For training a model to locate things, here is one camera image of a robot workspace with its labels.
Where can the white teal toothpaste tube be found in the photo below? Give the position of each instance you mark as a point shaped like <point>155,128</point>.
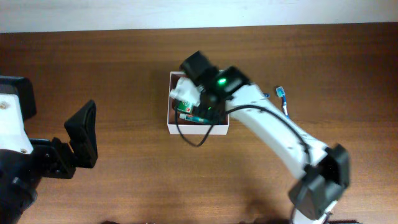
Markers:
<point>195,119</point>

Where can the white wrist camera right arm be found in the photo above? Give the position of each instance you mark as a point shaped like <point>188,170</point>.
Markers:
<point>186,91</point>

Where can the blue white toothbrush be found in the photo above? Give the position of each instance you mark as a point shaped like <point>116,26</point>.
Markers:
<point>281,94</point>

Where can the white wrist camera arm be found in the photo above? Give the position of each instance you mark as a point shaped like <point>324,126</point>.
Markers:
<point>13,135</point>
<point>186,91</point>

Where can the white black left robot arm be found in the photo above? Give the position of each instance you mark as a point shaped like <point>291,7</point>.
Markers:
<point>25,161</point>

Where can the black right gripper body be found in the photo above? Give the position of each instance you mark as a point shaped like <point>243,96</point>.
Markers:
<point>208,104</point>

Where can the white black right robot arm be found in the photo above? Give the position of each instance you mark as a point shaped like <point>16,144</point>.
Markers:
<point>322,172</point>

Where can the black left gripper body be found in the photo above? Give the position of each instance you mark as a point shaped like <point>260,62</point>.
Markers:
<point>57,158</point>

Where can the white cardboard box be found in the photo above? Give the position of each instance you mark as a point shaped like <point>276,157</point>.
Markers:
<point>186,127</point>

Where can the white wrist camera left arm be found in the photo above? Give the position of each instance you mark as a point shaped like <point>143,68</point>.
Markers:
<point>13,135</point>

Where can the green soap box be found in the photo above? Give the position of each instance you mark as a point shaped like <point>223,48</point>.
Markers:
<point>184,107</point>

